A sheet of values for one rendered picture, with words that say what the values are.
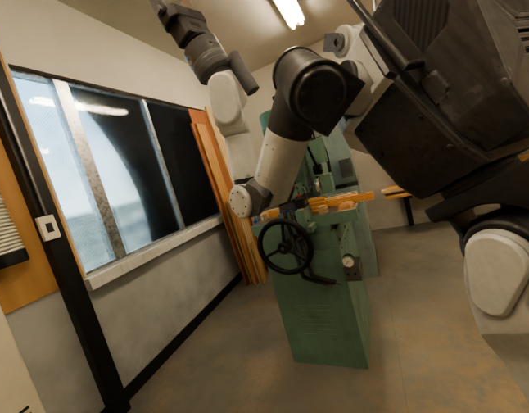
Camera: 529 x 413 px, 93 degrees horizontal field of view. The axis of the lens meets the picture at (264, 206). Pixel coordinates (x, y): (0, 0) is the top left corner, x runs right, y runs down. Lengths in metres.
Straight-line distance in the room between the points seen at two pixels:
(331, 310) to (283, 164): 1.17
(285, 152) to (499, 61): 0.31
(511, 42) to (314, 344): 1.56
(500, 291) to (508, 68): 0.31
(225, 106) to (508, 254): 0.55
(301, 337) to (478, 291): 1.28
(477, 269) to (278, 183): 0.36
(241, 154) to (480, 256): 0.48
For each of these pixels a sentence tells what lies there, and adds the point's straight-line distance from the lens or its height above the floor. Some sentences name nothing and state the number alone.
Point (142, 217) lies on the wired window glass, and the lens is 2.34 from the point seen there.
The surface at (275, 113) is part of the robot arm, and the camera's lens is 0.49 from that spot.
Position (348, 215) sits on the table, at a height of 0.87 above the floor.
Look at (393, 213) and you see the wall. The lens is 3.93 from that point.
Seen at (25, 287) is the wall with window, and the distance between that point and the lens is 1.82.
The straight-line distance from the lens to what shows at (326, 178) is 1.62.
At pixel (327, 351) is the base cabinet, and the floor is 0.10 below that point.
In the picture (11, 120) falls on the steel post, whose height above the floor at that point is 1.78.
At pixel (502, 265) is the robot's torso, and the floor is 0.96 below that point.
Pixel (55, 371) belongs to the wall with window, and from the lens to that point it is 1.94.
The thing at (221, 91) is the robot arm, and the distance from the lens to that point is 0.61.
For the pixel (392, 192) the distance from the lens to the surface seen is 3.37.
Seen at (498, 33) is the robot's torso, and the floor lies 1.26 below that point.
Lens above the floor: 1.17
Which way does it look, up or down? 7 degrees down
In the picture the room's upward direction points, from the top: 15 degrees counter-clockwise
